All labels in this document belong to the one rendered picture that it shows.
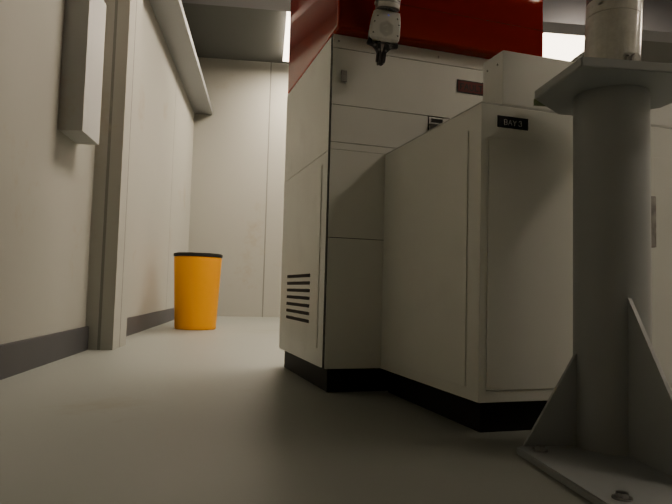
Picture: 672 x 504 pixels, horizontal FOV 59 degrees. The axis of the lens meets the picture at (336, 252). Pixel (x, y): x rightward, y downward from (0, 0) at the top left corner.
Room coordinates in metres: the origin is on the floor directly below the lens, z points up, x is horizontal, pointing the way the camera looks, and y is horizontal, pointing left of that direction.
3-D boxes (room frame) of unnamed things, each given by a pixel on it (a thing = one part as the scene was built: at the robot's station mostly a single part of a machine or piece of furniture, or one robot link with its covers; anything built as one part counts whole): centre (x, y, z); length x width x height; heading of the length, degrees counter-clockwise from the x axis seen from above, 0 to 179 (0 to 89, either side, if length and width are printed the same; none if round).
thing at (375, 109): (2.11, -0.36, 1.02); 0.81 x 0.03 x 0.40; 108
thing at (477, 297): (1.88, -0.72, 0.41); 0.96 x 0.64 x 0.82; 108
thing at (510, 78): (1.59, -0.66, 0.89); 0.55 x 0.09 x 0.14; 108
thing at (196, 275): (4.86, 1.13, 0.31); 0.39 x 0.39 x 0.61
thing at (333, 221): (2.44, -0.25, 0.41); 0.82 x 0.70 x 0.82; 108
